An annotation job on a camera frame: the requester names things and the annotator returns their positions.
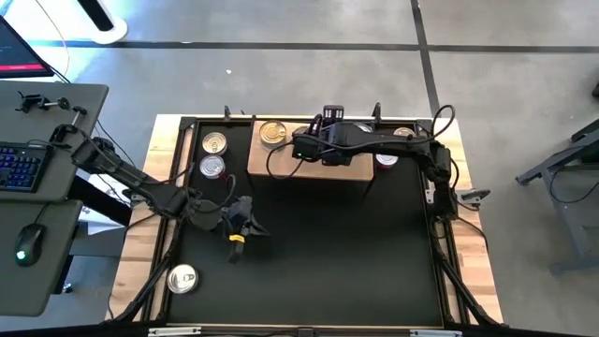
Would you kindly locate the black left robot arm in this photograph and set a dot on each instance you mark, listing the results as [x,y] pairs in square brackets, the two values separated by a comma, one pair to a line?
[154,192]

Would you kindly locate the table-level camera box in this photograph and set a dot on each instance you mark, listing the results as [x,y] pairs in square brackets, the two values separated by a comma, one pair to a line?
[305,333]

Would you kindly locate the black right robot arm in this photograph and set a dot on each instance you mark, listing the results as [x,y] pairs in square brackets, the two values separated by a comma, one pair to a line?
[398,142]

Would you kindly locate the black stand pole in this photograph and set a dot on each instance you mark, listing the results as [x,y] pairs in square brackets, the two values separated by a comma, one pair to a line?
[96,11]

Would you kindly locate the black frame post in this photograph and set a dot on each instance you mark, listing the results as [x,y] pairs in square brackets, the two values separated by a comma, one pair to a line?
[376,112]
[227,114]

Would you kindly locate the grey metal stand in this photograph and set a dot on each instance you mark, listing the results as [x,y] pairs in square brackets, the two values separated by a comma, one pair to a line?
[568,224]

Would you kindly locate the grey side desk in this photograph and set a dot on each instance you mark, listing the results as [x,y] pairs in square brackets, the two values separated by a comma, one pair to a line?
[47,281]
[70,117]

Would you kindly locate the black table frame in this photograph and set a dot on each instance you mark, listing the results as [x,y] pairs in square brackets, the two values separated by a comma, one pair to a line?
[188,123]

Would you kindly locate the silver lidded tin can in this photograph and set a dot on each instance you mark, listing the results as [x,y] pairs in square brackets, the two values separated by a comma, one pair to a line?
[182,278]

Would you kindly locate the striped label seafood can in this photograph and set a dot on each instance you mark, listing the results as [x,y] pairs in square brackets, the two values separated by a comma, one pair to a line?
[214,142]

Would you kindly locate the red seafood can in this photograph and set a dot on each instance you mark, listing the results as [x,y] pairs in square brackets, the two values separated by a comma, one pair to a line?
[212,166]
[386,161]

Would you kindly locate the black table mat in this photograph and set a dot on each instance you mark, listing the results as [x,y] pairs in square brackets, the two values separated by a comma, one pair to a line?
[327,257]

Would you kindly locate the black computer mouse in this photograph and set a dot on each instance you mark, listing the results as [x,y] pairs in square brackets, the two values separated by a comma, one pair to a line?
[29,243]

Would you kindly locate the black backlit keyboard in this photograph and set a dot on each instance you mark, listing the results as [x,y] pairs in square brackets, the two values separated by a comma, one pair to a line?
[21,168]

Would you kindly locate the grey bracket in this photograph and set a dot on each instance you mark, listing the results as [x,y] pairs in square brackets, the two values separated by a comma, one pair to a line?
[475,195]

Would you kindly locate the dark screen with red bar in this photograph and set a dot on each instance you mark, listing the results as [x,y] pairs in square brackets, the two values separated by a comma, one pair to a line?
[18,51]

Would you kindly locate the black clamp bracket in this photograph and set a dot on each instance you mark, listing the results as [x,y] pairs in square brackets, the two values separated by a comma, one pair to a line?
[61,133]
[30,100]

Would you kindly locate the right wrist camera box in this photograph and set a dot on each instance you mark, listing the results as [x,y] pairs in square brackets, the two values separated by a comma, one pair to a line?
[333,113]

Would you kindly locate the black diagonal frame strut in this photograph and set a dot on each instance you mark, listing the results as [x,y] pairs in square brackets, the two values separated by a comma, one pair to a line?
[463,290]
[150,281]

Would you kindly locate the silver aluminium bar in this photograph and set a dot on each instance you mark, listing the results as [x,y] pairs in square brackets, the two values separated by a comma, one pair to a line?
[435,333]
[173,332]

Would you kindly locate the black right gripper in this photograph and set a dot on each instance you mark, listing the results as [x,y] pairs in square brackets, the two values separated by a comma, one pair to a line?
[334,145]

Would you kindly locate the wooden shelf with black legs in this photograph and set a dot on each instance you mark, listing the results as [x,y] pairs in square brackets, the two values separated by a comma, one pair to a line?
[281,164]

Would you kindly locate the white round stand base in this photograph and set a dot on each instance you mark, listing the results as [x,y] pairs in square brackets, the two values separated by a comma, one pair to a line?
[114,33]

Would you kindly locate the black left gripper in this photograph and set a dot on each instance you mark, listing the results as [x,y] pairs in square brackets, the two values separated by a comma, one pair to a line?
[238,215]

